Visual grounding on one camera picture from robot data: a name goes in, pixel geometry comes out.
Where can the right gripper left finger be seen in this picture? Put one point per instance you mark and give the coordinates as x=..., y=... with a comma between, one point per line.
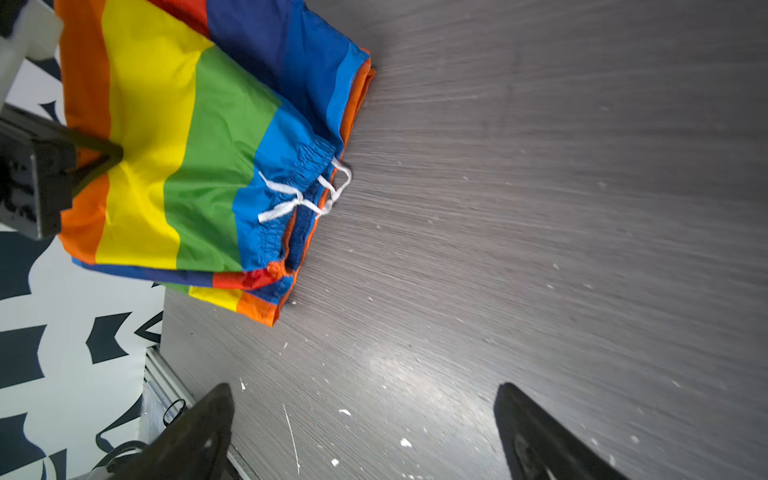
x=195, y=446

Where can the aluminium frame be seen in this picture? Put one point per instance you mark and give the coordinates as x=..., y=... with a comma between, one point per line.
x=163, y=398

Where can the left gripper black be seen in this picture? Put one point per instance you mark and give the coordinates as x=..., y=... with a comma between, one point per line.
x=44, y=165

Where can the rainbow coloured shorts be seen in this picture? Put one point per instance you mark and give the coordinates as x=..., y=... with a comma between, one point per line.
x=233, y=118

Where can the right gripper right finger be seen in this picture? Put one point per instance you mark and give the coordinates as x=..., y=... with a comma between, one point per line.
x=537, y=446

